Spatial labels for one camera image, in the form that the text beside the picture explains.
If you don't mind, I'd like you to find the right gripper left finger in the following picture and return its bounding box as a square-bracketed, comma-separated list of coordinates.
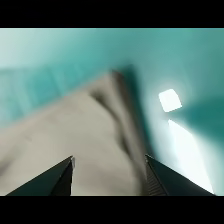
[5, 155, 75, 197]

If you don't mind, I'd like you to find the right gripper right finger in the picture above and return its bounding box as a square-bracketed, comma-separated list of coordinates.
[144, 153, 215, 197]

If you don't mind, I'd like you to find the beige garment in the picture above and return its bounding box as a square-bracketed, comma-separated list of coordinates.
[0, 70, 150, 197]

